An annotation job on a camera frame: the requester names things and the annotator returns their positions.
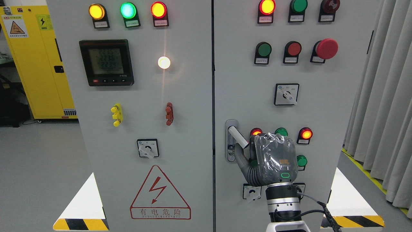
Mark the silver cabinet door handle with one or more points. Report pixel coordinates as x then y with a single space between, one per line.
233 137

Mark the black silver robot forearm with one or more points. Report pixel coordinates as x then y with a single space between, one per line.
284 209

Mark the grey left cabinet door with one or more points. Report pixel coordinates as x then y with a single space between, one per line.
185 147

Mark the grey cabinet door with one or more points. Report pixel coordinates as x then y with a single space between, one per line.
185 147
286 76

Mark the grey right cabinet door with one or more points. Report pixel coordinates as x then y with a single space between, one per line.
286 76

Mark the red terminal connector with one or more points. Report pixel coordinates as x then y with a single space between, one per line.
169 114

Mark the red lit indicator middle left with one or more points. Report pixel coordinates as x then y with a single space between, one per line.
256 131

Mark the white lit indicator light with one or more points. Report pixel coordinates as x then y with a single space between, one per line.
164 62

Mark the green indicator middle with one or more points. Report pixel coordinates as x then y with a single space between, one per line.
282 131

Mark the green push button upper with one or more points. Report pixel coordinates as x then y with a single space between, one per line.
262 53

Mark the green push button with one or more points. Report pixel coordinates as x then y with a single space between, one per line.
301 162
262 53

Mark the yellow terminal connector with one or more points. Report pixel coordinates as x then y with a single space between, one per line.
117 114

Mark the red electric hazard sign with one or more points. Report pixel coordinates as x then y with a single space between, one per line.
158 199

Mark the red lit indicator middle right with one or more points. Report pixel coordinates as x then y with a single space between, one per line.
304 136

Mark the green push button lower right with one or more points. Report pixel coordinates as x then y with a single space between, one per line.
301 162

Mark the red push button upper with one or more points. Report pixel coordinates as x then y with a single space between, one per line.
292 51

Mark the black digital power meter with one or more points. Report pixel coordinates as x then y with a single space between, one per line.
107 62

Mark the red lit indicator light left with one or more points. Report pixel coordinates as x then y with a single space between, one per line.
160 14

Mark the red lit indicator top right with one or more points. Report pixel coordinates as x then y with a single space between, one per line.
265 14

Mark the green lit indicator light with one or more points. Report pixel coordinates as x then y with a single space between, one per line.
130 15

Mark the green indicator top right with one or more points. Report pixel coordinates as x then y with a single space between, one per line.
297 11

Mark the red emergency stop button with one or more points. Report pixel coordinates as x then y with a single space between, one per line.
323 50

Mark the yellow indicator light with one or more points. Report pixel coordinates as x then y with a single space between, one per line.
99 15

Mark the dark red buzzer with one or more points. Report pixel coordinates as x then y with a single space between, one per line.
327 11

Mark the grey curtain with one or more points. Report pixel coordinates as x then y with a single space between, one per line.
380 127

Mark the yellow safety cabinet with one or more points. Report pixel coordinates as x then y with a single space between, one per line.
32 41

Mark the left door selector switch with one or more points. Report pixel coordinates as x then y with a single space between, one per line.
148 148

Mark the upper right selector switch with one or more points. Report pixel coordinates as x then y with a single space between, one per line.
286 94

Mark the lower white selector switch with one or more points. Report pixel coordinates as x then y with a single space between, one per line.
252 194

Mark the black key selector switch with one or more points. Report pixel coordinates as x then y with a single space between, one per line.
300 187

